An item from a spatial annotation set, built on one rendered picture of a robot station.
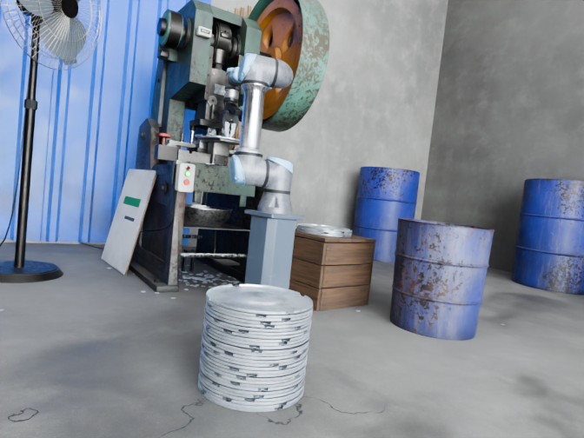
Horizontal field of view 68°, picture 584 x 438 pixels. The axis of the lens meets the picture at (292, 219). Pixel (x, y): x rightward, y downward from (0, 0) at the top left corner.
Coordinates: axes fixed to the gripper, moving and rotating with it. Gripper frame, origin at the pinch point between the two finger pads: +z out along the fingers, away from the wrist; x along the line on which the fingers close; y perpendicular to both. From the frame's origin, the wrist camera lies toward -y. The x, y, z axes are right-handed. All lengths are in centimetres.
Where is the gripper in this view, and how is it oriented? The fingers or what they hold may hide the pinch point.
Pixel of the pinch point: (228, 137)
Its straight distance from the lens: 231.0
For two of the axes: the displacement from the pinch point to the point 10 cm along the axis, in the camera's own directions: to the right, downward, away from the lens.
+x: -8.3, -0.6, -5.6
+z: -1.1, 9.9, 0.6
